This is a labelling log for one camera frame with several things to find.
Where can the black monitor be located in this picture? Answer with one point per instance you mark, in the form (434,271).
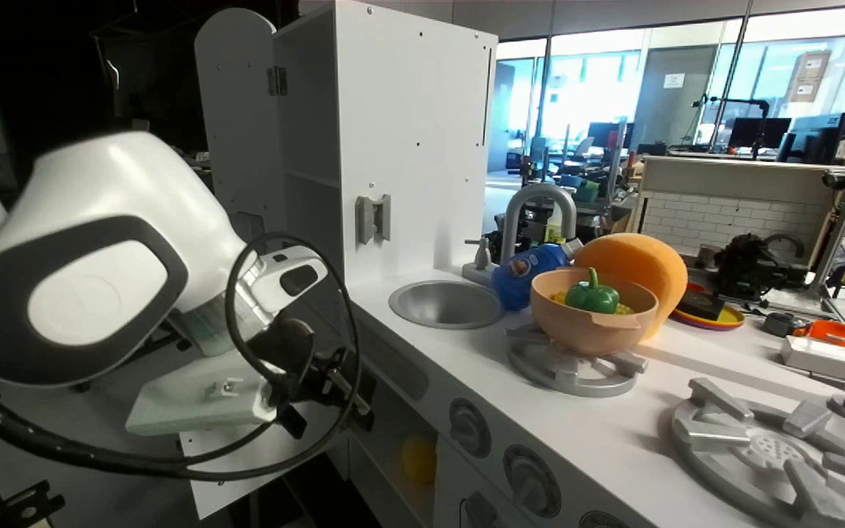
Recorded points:
(759,133)

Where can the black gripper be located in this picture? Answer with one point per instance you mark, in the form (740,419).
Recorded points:
(286,356)

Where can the small white cabinet door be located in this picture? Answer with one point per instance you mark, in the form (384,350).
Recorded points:
(220,479)

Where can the white toy kitchen unit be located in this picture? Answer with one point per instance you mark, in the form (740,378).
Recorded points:
(413,117)

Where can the tall white cabinet door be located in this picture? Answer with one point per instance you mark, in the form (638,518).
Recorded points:
(237,117)

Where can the grey burner grate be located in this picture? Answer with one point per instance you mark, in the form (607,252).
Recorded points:
(764,454)
(572,371)

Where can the orange and white tool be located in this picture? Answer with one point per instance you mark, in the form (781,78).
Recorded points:
(828,346)

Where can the green toy pepper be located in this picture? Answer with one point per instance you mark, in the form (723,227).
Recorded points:
(591,290)

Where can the grey stove knob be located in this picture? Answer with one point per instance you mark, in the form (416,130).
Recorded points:
(533,481)
(470,427)
(599,519)

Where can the yellow plate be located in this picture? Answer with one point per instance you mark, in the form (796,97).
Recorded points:
(705,317)

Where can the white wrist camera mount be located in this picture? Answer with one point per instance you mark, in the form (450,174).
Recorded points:
(205,400)

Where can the black bag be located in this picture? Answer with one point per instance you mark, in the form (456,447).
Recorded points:
(755,264)

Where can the grey toy faucet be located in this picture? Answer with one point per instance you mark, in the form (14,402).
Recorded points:
(541,193)

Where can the grey wall bracket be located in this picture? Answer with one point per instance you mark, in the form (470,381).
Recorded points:
(375,217)

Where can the tan bowl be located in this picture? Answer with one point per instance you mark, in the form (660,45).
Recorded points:
(589,333)

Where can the round metal sink basin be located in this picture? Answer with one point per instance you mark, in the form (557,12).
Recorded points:
(447,303)

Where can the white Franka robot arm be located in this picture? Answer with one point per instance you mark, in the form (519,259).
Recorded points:
(101,252)

